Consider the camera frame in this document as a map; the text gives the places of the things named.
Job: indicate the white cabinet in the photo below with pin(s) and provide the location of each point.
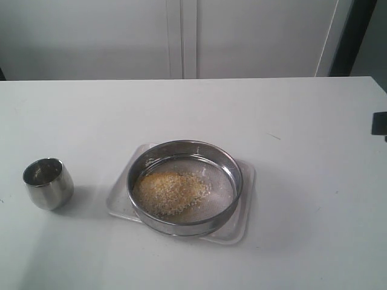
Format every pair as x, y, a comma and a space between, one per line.
90, 40

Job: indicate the white plastic tray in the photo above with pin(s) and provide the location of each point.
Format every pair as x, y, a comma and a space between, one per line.
119, 205

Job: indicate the stainless steel cup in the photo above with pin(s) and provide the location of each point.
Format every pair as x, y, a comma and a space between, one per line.
48, 183

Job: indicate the yellow grain mixture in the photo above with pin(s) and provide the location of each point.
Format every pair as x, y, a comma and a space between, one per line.
169, 193

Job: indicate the round steel mesh sieve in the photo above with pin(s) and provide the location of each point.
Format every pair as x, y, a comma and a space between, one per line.
211, 164

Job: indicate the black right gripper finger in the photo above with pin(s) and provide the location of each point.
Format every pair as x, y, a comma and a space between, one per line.
379, 124

